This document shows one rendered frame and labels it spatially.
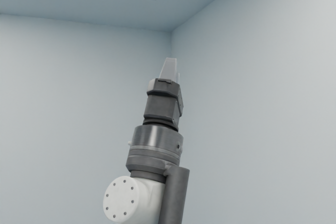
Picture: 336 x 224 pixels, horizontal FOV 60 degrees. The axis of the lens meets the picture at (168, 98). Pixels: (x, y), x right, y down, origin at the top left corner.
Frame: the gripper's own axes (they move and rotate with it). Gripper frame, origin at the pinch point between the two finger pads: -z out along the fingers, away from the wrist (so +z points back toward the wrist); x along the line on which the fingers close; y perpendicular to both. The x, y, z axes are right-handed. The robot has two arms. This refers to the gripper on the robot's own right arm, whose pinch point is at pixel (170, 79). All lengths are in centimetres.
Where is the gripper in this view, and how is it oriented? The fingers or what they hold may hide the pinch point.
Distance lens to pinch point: 55.8
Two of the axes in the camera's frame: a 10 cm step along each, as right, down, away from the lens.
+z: -1.9, 8.9, -4.1
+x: -1.2, -4.4, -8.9
